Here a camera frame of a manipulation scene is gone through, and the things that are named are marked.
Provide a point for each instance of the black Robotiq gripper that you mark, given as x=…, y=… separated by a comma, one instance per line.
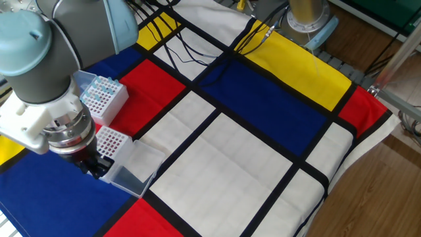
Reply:
x=79, y=156

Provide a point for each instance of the blue pipette tip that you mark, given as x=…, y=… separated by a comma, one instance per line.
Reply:
x=116, y=82
x=86, y=94
x=103, y=88
x=110, y=91
x=93, y=85
x=98, y=79
x=110, y=80
x=97, y=97
x=82, y=99

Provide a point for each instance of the yellow plastic clip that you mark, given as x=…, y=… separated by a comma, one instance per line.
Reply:
x=241, y=4

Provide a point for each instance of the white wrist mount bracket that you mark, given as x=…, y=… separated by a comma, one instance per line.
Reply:
x=23, y=121

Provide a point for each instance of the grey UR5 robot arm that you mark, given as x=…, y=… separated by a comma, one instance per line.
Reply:
x=49, y=49

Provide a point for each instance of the silver wrist coupling flange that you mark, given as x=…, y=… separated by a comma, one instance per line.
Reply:
x=70, y=131

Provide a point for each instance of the aluminium frame beam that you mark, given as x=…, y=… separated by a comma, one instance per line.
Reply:
x=401, y=105

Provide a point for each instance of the white pipette tip box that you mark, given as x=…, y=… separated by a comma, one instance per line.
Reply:
x=105, y=112
x=131, y=174

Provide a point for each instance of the aluminium frame post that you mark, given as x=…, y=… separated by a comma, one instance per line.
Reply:
x=398, y=56

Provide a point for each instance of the Mondrian pattern colour-block tablecloth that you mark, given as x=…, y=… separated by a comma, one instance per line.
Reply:
x=256, y=98

